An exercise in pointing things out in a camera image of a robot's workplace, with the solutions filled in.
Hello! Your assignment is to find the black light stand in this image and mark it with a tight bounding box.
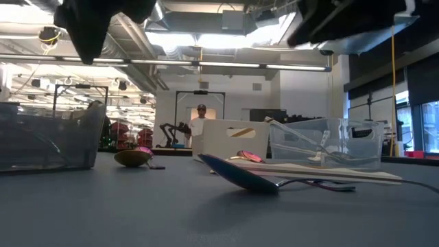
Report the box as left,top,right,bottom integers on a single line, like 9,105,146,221
348,91,395,121

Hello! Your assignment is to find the black metal frame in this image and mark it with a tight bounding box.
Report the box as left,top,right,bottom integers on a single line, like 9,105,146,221
52,84,110,111

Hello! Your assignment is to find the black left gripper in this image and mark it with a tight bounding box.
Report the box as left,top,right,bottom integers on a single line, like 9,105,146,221
54,0,158,66

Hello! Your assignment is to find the red storage rack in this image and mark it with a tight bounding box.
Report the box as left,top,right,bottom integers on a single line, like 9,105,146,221
109,121,154,149

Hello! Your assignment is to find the long linear ceiling light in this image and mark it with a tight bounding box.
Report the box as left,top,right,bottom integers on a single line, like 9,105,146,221
0,54,333,73

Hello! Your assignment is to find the person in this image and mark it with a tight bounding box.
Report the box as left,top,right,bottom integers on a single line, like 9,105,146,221
187,104,209,149

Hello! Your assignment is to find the clear plastic bin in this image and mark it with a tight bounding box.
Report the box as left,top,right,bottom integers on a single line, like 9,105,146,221
268,117,385,169

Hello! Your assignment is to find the rainbow iridescent spoon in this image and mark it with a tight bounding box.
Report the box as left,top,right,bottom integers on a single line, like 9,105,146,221
235,150,265,164
135,146,166,170
197,153,357,196

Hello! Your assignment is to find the grey translucent plastic bin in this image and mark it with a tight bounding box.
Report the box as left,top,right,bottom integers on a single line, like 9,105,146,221
0,100,108,173

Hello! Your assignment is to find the red box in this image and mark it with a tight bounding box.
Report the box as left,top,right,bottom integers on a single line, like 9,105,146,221
404,150,439,159

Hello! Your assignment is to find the grey ceiling duct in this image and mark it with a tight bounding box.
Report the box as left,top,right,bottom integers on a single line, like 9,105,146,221
143,9,258,36

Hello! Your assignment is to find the white plastic bin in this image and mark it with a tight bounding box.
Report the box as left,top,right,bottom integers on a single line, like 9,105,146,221
201,119,271,161

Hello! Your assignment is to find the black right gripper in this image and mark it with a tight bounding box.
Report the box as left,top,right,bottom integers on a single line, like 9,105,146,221
287,0,408,47

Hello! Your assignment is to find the window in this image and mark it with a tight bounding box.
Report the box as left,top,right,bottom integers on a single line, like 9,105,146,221
394,91,439,154

